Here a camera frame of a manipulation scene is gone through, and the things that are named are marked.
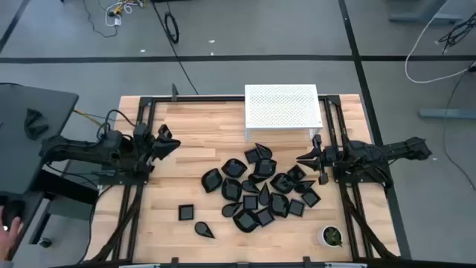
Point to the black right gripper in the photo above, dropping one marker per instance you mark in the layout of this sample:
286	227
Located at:
329	156

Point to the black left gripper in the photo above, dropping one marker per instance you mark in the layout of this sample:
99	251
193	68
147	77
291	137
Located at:
145	149

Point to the white perforated metal shelf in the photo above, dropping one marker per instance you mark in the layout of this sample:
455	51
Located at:
282	108

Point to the black computer mouse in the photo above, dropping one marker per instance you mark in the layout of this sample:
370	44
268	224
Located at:
13	210

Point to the person's hand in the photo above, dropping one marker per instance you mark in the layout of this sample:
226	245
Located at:
9	238

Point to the grey metal desk foot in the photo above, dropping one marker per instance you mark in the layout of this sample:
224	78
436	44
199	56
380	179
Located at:
446	114
420	16

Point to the black caster wheel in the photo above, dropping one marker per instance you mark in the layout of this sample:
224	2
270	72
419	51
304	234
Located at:
45	243

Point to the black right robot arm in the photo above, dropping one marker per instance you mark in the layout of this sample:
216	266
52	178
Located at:
372	152

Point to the black desk base frame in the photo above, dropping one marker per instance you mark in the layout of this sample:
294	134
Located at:
67	188

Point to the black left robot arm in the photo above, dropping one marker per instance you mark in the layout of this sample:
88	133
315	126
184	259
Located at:
85	149

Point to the black aluminium table frame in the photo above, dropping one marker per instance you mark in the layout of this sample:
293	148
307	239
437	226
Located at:
201	98

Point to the black triangular plastic part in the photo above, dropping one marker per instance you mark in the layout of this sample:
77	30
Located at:
33	116
35	132

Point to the dark grey desk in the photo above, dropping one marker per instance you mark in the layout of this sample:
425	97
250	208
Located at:
15	156

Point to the small plant in white pot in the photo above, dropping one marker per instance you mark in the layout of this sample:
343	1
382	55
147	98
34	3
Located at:
332	236

